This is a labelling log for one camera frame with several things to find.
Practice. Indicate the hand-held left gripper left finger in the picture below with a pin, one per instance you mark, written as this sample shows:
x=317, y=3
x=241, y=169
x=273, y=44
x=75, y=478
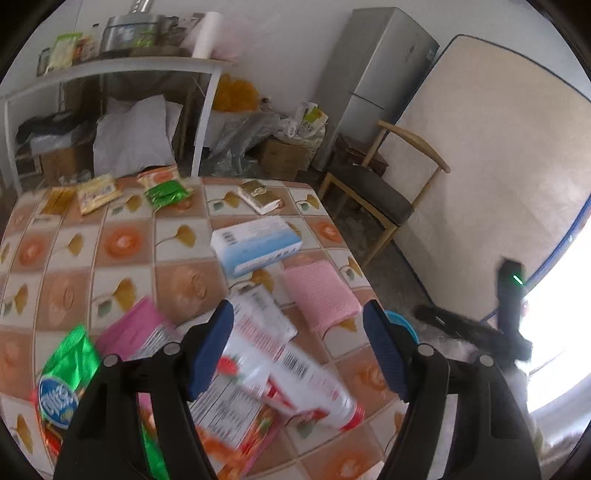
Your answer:
x=212, y=350

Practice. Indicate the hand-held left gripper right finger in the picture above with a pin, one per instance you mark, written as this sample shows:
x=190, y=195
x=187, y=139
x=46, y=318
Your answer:
x=383, y=350

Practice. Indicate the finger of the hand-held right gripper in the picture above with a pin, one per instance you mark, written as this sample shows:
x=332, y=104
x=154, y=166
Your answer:
x=457, y=325

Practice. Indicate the blue plastic wastebasket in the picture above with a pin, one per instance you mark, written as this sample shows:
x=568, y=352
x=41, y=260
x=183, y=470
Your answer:
x=406, y=325

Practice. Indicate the white bottle red cap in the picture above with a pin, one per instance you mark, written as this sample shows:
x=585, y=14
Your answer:
x=286, y=369

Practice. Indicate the pink orange snack bag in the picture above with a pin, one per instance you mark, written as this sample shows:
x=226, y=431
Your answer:
x=138, y=327

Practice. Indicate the green chip bag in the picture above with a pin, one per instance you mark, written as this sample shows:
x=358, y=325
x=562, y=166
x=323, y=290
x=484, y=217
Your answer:
x=69, y=360

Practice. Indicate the pink towel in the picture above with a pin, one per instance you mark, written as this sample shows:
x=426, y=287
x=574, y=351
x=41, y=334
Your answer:
x=318, y=295

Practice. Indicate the blue white tissue box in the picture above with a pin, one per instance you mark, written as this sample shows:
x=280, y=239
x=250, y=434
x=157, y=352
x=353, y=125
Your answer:
x=254, y=244

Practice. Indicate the beige mattress blue border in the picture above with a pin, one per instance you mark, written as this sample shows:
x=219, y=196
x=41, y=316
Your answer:
x=498, y=161

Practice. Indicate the orange patterned tablecloth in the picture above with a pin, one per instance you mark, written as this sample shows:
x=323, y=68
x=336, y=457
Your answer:
x=120, y=244

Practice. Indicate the gold white pack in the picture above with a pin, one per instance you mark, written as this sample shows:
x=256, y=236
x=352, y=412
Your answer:
x=259, y=197

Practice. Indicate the small green snack packet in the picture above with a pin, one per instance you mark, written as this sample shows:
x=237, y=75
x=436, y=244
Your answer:
x=166, y=196

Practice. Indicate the wooden chair dark seat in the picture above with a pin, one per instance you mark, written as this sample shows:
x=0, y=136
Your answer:
x=369, y=189

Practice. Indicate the small orange snack packet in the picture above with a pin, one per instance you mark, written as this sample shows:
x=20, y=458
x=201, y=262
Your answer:
x=159, y=174

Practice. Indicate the yellow snack packet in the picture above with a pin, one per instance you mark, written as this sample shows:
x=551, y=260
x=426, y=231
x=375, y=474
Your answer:
x=97, y=194

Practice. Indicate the dark wooden stool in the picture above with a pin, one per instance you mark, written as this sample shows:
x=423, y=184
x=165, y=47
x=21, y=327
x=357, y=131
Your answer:
x=358, y=152

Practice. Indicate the gray plastic bag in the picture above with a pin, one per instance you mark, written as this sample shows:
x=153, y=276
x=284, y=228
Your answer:
x=240, y=143

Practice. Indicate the golden snack packet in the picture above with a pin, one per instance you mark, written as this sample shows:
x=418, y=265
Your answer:
x=57, y=201

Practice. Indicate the white sack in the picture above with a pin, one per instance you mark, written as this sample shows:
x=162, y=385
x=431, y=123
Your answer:
x=134, y=138

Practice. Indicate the white bag green print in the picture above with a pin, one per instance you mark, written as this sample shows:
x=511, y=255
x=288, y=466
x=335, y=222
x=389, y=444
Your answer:
x=309, y=120

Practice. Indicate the yellow cloth item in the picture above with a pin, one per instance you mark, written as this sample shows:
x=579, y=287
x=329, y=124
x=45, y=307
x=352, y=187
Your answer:
x=235, y=94

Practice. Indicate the gray fridge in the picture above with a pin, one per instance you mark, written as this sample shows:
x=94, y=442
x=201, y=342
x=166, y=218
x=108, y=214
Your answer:
x=374, y=69

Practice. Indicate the black bag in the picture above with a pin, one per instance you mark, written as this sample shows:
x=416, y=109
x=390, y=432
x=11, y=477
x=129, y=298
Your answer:
x=51, y=127

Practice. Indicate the long white table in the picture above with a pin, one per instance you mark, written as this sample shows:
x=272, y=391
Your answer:
x=138, y=64

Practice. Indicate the pale pink plastic bag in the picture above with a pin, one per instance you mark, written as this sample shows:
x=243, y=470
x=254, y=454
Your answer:
x=240, y=39

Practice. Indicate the white paper towel roll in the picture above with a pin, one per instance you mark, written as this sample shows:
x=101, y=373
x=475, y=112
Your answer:
x=207, y=34

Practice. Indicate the steel cup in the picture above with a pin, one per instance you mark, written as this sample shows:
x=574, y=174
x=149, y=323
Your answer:
x=44, y=62

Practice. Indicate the green white food bag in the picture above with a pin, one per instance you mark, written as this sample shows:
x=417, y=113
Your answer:
x=64, y=50

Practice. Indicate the metal pipe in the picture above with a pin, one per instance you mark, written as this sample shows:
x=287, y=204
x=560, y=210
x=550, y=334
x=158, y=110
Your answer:
x=141, y=5

